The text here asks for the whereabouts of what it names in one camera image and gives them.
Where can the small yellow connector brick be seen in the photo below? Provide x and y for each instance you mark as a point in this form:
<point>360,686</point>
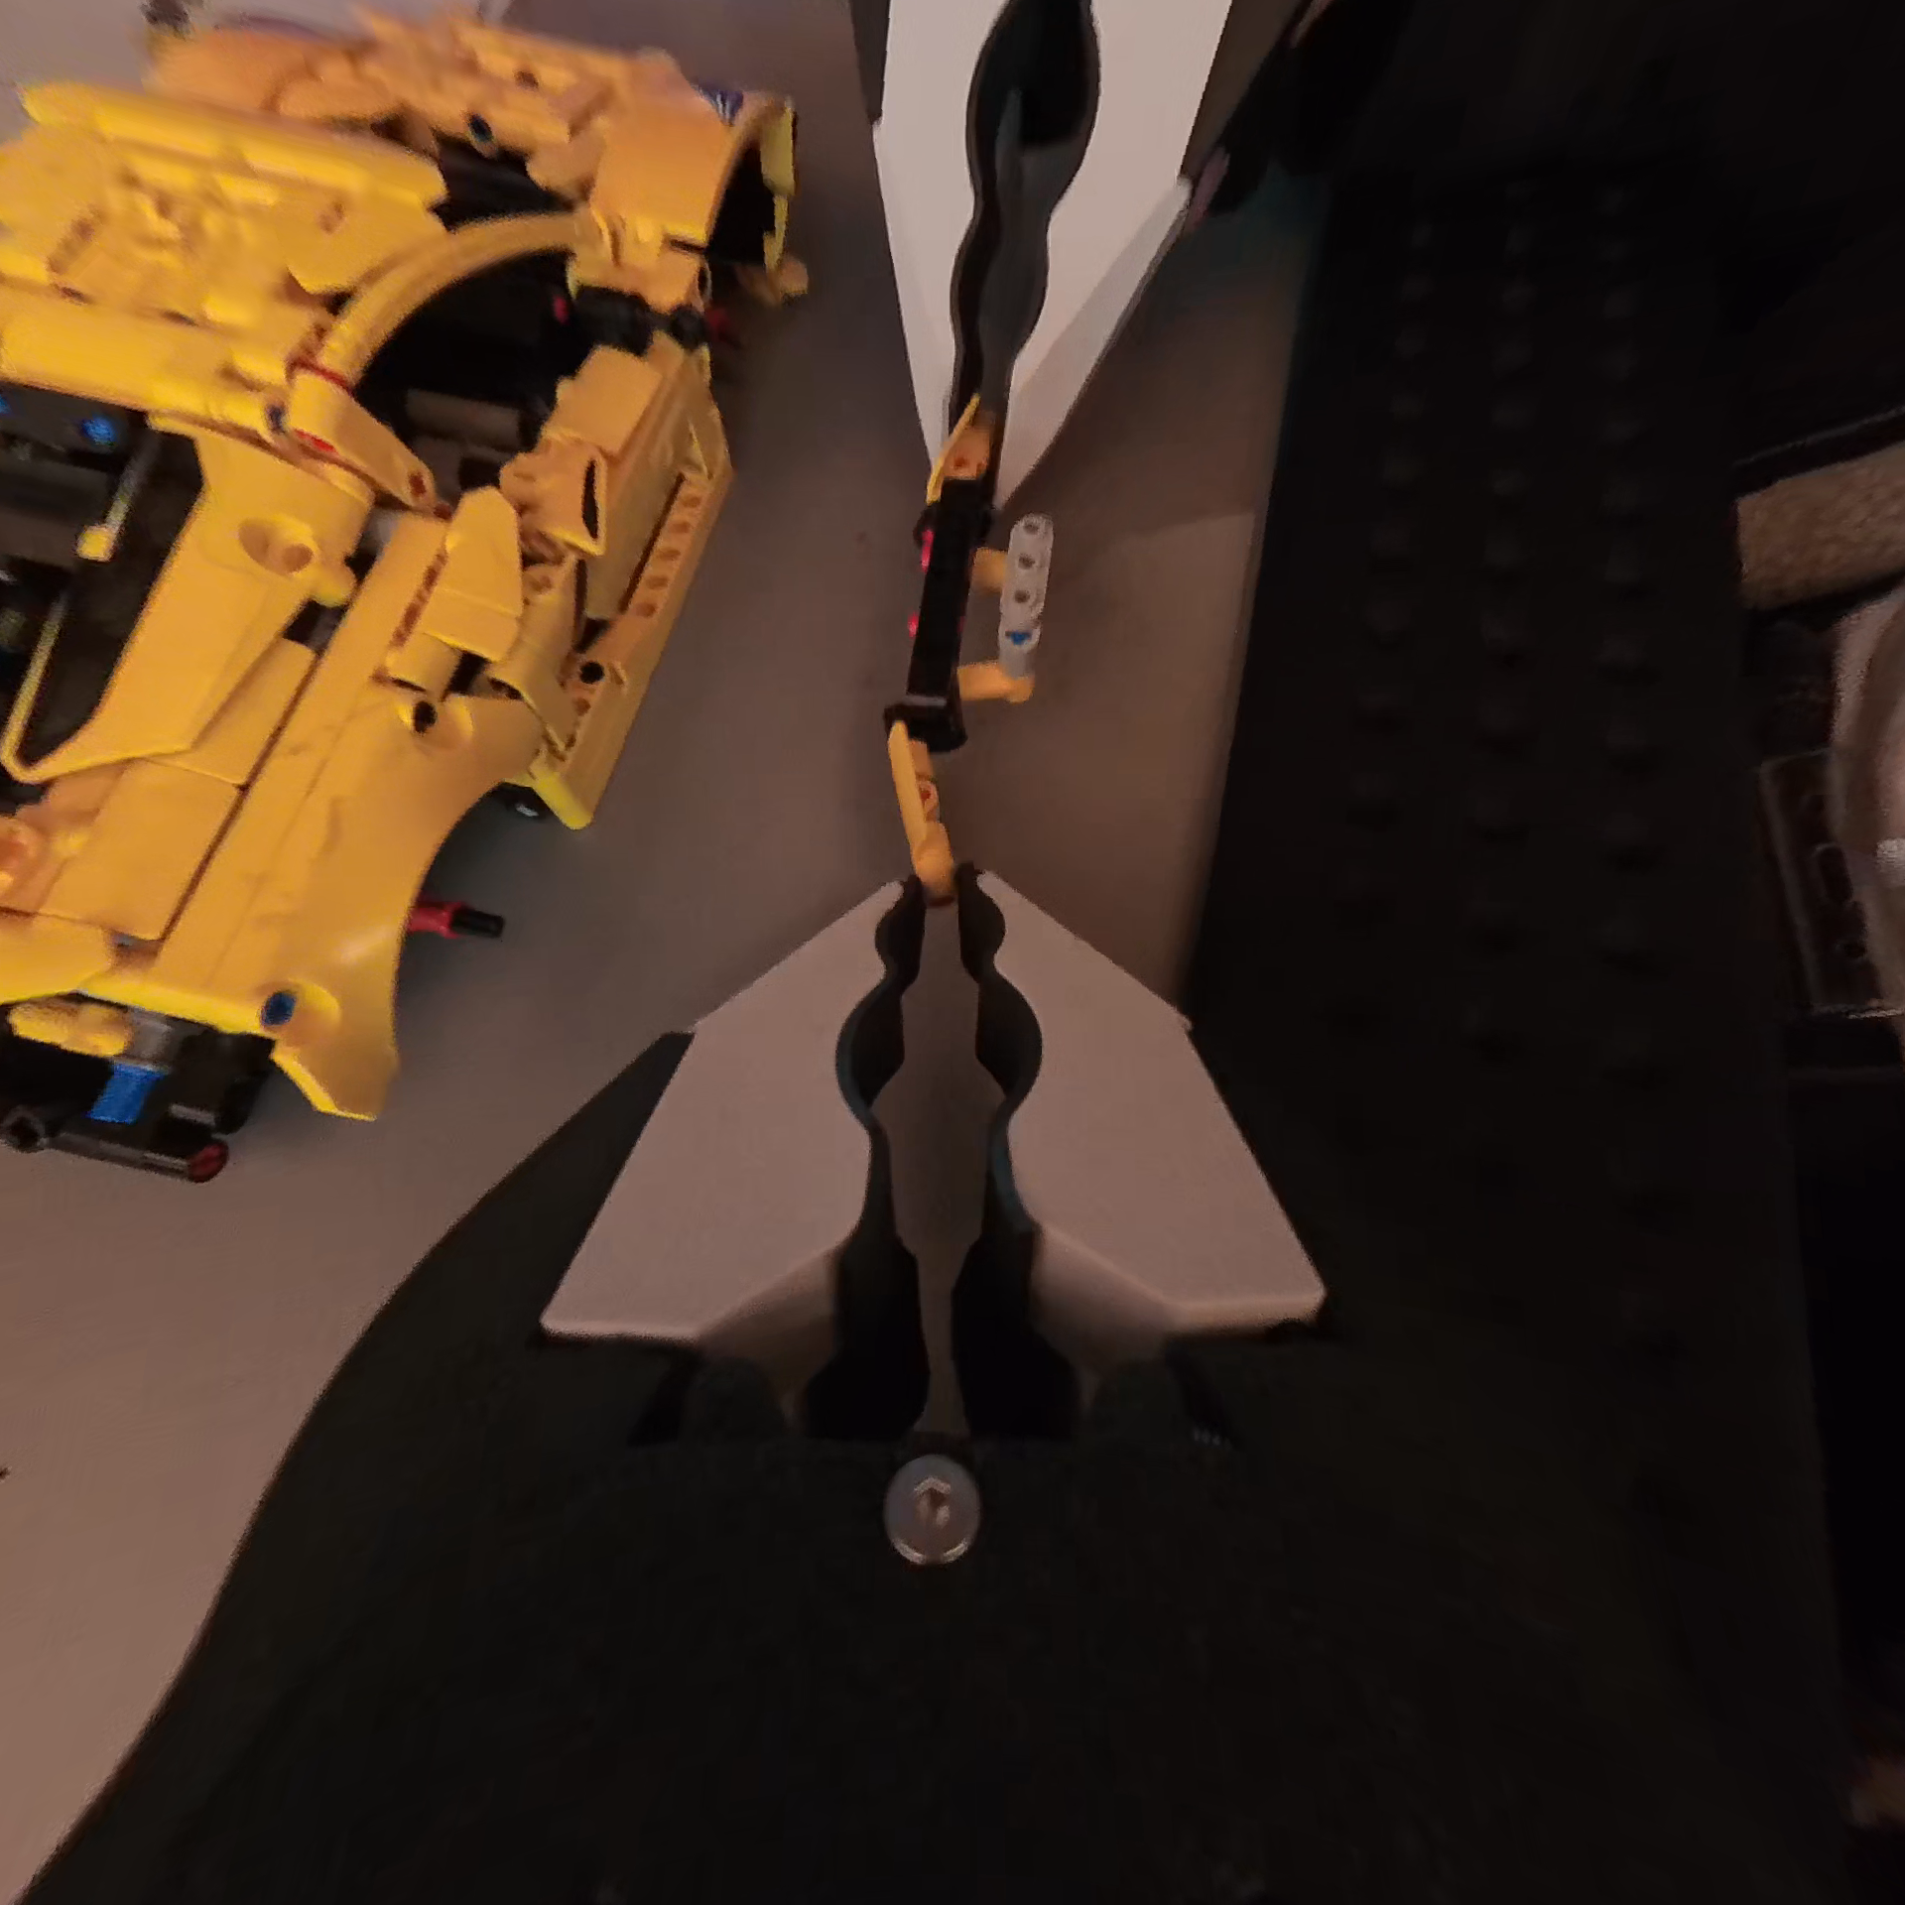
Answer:
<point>918,812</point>
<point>964,447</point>

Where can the yellow toy brick car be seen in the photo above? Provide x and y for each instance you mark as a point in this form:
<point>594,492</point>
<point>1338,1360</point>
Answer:
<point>371,594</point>

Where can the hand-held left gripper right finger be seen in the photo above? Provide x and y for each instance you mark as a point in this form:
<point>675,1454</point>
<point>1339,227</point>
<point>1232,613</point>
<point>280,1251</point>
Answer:
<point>1160,1192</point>

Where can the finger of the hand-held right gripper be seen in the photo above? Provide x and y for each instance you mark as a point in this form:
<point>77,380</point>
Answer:
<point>923,179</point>
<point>1132,164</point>

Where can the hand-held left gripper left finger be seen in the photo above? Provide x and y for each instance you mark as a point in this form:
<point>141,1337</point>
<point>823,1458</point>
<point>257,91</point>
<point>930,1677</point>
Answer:
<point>699,1192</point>

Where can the black and yellow brick subassembly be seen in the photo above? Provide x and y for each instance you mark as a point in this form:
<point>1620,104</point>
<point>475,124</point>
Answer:
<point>941,612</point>

